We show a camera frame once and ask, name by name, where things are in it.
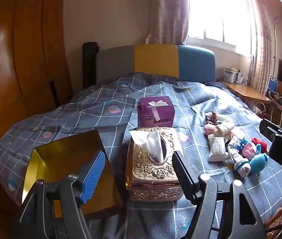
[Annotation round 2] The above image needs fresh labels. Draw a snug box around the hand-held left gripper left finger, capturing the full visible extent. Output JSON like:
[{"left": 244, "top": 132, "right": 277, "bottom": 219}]
[{"left": 19, "top": 151, "right": 106, "bottom": 239}]

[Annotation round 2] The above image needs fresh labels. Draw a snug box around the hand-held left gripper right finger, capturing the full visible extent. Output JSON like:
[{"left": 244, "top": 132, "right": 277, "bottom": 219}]
[{"left": 172, "top": 151, "right": 267, "bottom": 239}]

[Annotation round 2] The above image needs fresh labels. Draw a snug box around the red fuzzy sock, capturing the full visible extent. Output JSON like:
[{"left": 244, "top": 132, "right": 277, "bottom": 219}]
[{"left": 251, "top": 137, "right": 269, "bottom": 153}]

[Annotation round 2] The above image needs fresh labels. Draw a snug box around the gold metal box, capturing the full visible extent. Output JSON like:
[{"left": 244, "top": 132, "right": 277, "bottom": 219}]
[{"left": 22, "top": 129, "right": 123, "bottom": 216}]

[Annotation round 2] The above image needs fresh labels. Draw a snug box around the white plastic packet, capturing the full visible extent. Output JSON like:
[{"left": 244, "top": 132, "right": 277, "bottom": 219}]
[{"left": 207, "top": 134, "right": 228, "bottom": 162}]

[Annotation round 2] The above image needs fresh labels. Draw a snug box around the white waffle towel roll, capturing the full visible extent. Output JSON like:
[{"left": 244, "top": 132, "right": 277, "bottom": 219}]
[{"left": 216, "top": 120, "right": 235, "bottom": 138}]

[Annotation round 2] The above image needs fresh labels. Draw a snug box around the dusty pink scrunchie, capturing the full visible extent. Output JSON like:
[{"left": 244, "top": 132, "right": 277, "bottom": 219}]
[{"left": 206, "top": 111, "right": 219, "bottom": 125}]

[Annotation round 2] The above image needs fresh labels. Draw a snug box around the ornate gold tissue box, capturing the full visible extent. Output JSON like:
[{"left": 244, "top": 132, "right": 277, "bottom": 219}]
[{"left": 125, "top": 127, "right": 185, "bottom": 202}]

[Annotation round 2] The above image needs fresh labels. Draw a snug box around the white tissue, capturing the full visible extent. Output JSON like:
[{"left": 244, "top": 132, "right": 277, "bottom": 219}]
[{"left": 130, "top": 129, "right": 165, "bottom": 165}]

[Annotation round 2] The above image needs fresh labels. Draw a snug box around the white and blue cloth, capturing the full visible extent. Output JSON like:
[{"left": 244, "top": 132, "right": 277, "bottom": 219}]
[{"left": 228, "top": 137, "right": 246, "bottom": 150}]

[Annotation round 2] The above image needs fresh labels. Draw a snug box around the pink knit sock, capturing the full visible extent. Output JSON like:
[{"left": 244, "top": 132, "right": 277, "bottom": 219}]
[{"left": 204, "top": 124, "right": 216, "bottom": 136}]

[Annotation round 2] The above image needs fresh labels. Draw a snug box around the blue chair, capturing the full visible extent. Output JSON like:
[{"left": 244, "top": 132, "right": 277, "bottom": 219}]
[{"left": 267, "top": 76, "right": 279, "bottom": 93}]

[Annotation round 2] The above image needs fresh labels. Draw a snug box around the purple tissue box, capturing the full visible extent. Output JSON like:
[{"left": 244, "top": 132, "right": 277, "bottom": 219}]
[{"left": 138, "top": 96, "right": 176, "bottom": 128}]

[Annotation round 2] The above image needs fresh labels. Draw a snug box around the wooden bedside table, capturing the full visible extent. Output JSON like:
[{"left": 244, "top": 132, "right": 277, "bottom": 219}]
[{"left": 220, "top": 80, "right": 271, "bottom": 104}]

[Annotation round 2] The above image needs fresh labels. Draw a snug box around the grey checked printed blanket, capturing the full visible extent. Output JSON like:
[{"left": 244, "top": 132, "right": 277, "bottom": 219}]
[{"left": 0, "top": 72, "right": 282, "bottom": 239}]

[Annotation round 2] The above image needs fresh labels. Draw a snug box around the small white carton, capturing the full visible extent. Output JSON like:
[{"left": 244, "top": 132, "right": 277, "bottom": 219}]
[{"left": 237, "top": 72, "right": 249, "bottom": 84}]

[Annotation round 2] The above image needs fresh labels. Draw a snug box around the pink patterned curtain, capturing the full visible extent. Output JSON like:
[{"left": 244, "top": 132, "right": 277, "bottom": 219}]
[
  {"left": 241, "top": 0, "right": 282, "bottom": 101},
  {"left": 148, "top": 0, "right": 190, "bottom": 46}
]

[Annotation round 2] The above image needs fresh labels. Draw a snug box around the dark rolled mat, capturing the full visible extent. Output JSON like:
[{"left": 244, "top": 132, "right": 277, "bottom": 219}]
[{"left": 82, "top": 41, "right": 99, "bottom": 90}]

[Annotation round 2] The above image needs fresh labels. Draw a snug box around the grey yellow blue headboard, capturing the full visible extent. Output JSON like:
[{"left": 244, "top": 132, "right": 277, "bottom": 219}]
[{"left": 96, "top": 44, "right": 216, "bottom": 83}]

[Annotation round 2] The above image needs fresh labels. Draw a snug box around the window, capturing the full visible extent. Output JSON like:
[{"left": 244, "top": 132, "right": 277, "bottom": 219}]
[{"left": 187, "top": 0, "right": 254, "bottom": 56}]

